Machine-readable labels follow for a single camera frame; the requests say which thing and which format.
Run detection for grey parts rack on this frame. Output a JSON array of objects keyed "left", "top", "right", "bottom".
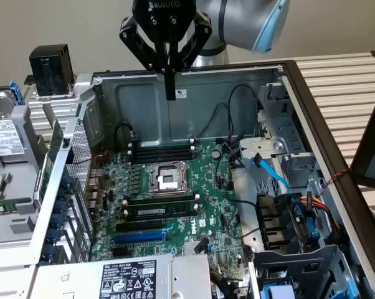
[{"left": 0, "top": 104, "right": 70, "bottom": 250}]

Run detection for metal CPU socket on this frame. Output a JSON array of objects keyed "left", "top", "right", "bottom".
[{"left": 143, "top": 161, "right": 194, "bottom": 198}]

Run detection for thin black wire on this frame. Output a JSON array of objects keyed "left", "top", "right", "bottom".
[
  {"left": 113, "top": 122, "right": 136, "bottom": 154},
  {"left": 214, "top": 146, "right": 259, "bottom": 208},
  {"left": 227, "top": 83, "right": 260, "bottom": 141},
  {"left": 193, "top": 102, "right": 229, "bottom": 141}
]

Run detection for silver power supply unit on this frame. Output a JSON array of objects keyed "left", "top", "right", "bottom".
[{"left": 28, "top": 254, "right": 212, "bottom": 299}]

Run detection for green RAM stick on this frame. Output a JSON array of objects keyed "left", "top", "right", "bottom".
[{"left": 0, "top": 197, "right": 32, "bottom": 216}]

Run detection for yellow red orange power wires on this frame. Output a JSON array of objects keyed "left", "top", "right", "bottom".
[{"left": 301, "top": 192, "right": 343, "bottom": 242}]

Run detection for open grey PC case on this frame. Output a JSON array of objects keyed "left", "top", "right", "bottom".
[{"left": 27, "top": 59, "right": 375, "bottom": 299}]

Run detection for blue SATA wire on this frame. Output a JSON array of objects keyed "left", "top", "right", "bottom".
[{"left": 251, "top": 153, "right": 320, "bottom": 240}]

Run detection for silver metal disk bay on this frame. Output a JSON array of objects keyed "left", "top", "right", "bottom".
[{"left": 239, "top": 82, "right": 325, "bottom": 191}]

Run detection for black plastic disk bracket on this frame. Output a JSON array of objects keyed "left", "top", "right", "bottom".
[{"left": 255, "top": 192, "right": 305, "bottom": 252}]

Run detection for dark framed monitor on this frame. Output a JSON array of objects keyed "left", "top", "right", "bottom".
[{"left": 351, "top": 88, "right": 375, "bottom": 191}]

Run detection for blue expansion slot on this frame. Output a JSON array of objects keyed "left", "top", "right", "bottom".
[{"left": 113, "top": 229, "right": 167, "bottom": 246}]

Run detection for blue plastic disk rail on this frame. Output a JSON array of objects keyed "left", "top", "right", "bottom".
[{"left": 7, "top": 79, "right": 23, "bottom": 106}]

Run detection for silver hard disk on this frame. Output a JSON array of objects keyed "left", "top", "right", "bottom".
[{"left": 0, "top": 88, "right": 30, "bottom": 163}]

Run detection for green motherboard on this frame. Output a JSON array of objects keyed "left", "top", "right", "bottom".
[{"left": 88, "top": 141, "right": 256, "bottom": 290}]

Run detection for green graphics card black shroud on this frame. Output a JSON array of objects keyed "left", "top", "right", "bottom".
[{"left": 37, "top": 119, "right": 65, "bottom": 202}]

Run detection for pale blue plastic block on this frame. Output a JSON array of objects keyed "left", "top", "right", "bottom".
[{"left": 259, "top": 283, "right": 296, "bottom": 299}]

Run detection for black CPU cooler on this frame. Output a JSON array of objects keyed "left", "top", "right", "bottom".
[{"left": 29, "top": 44, "right": 75, "bottom": 97}]

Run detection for black RAM slot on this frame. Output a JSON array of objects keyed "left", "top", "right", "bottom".
[
  {"left": 128, "top": 150, "right": 197, "bottom": 164},
  {"left": 128, "top": 142, "right": 196, "bottom": 156},
  {"left": 126, "top": 193, "right": 198, "bottom": 204},
  {"left": 128, "top": 146, "right": 197, "bottom": 160},
  {"left": 128, "top": 138, "right": 196, "bottom": 153}
]

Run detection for red black twisted wire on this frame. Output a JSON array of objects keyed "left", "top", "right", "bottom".
[
  {"left": 318, "top": 167, "right": 353, "bottom": 197},
  {"left": 72, "top": 150, "right": 111, "bottom": 200}
]

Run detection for black expansion slot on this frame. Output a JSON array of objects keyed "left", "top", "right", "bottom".
[{"left": 115, "top": 219, "right": 164, "bottom": 234}]

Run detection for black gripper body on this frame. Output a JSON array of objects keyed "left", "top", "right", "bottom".
[{"left": 131, "top": 0, "right": 197, "bottom": 44}]

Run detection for blue grey drive cage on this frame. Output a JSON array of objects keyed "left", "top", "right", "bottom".
[{"left": 251, "top": 244, "right": 368, "bottom": 299}]

